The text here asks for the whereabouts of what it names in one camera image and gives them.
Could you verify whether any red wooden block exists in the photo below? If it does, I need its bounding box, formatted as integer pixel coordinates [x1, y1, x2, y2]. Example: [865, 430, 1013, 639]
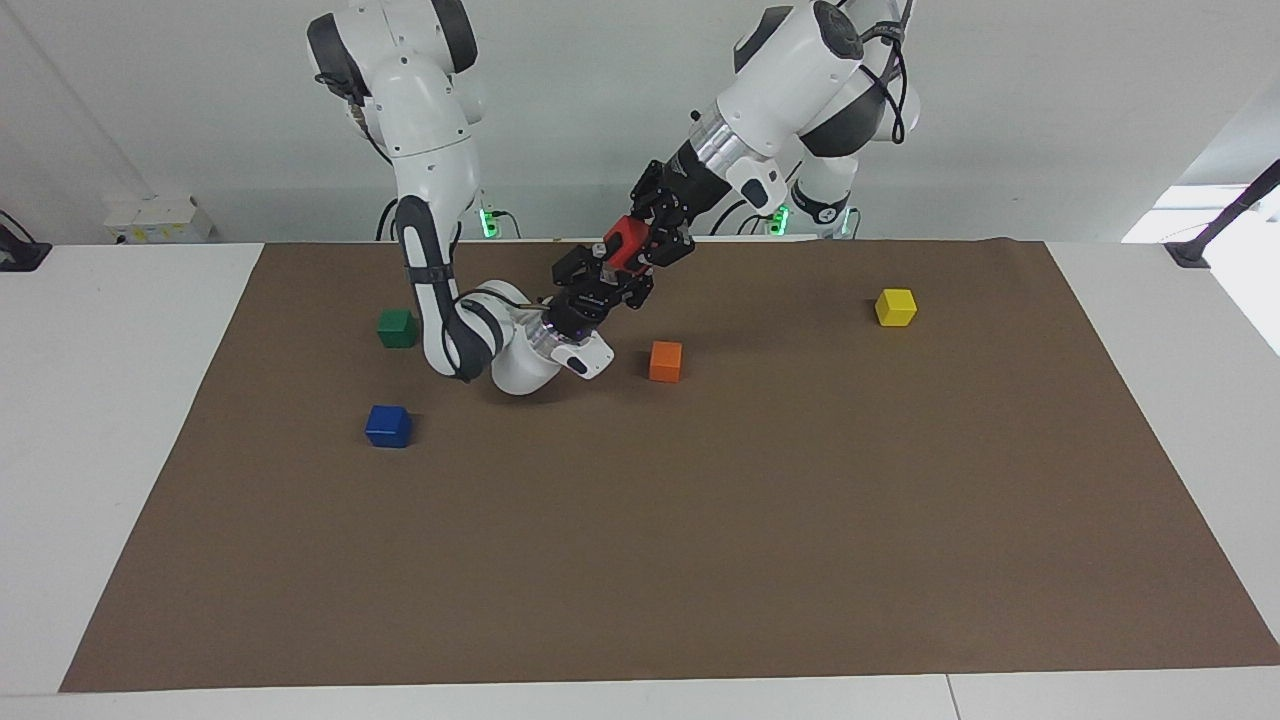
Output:
[603, 215, 652, 274]

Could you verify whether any black slanted camera stand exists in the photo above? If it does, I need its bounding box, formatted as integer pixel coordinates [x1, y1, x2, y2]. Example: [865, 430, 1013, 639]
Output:
[1164, 160, 1280, 269]

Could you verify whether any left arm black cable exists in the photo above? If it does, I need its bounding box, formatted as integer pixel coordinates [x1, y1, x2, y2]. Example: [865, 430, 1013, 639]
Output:
[856, 0, 923, 147]

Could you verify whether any brown table mat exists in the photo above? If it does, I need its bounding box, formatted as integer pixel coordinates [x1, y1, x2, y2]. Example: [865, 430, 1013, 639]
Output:
[60, 238, 1280, 693]

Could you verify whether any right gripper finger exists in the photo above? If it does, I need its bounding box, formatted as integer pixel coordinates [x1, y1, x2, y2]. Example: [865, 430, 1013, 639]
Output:
[608, 266, 657, 309]
[552, 242, 607, 293]

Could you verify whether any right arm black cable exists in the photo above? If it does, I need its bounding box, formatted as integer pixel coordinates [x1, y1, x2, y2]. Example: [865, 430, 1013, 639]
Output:
[314, 68, 399, 167]

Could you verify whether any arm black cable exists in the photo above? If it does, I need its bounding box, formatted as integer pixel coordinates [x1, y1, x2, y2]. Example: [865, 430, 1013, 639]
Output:
[856, 0, 923, 147]
[314, 68, 399, 167]

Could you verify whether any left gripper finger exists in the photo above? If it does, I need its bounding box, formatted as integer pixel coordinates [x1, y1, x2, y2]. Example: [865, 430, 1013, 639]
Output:
[645, 218, 697, 269]
[628, 160, 691, 229]

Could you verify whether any blue wooden block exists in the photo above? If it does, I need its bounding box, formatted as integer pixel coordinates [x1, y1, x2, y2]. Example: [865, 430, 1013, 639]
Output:
[365, 405, 413, 449]

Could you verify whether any white power strip box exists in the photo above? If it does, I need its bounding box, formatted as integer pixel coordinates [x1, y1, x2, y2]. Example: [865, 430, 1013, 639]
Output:
[104, 195, 216, 245]

